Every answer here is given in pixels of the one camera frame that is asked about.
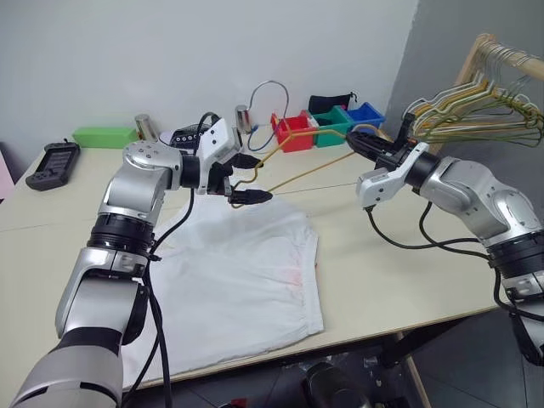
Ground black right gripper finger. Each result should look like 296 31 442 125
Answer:
345 131 400 153
348 141 384 165

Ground wooden table leg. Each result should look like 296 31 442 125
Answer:
394 331 431 408

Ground black handheld controller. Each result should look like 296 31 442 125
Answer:
25 138 82 193

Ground bunch of wire hangers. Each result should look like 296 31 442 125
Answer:
414 91 544 149

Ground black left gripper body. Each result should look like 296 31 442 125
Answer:
206 155 238 197

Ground black metal table brace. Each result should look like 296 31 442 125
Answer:
373 319 471 369

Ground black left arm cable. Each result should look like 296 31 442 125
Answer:
122 186 197 408

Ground thin grey cable loop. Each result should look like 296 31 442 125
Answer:
246 79 291 153

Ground yellow wire hanger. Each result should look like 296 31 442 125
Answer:
410 78 541 133
230 123 381 209

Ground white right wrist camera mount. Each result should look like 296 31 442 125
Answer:
355 142 430 210

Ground white shorts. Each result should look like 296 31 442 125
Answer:
122 196 326 386

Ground silver wire hanger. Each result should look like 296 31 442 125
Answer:
478 41 535 93

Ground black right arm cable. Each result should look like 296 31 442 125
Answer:
365 201 544 325

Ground dark rounded shape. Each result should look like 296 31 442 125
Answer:
302 360 371 408

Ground green rectangular box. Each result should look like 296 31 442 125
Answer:
71 125 140 149

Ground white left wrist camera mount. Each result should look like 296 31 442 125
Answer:
195 118 241 172

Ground wooden clothes rack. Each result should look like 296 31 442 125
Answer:
428 32 544 155

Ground black device with sockets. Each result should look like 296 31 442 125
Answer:
168 126 206 150

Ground shiny metal cylinder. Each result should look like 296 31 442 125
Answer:
134 113 158 140
234 104 255 135

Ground blue plastic bin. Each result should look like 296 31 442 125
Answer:
344 101 387 133

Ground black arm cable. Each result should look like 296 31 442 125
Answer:
365 201 544 325
122 186 197 408

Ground pink object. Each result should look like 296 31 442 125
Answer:
0 141 17 206

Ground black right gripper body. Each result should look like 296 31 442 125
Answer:
374 140 421 172

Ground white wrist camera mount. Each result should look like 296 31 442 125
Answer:
195 118 241 172
355 142 430 210

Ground black fabric pouch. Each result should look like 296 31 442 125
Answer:
307 91 359 116

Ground green plastic bin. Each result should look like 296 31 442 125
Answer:
306 105 354 149

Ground red plastic bin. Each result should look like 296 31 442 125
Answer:
270 110 316 154

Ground white wire hanger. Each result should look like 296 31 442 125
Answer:
405 71 494 125

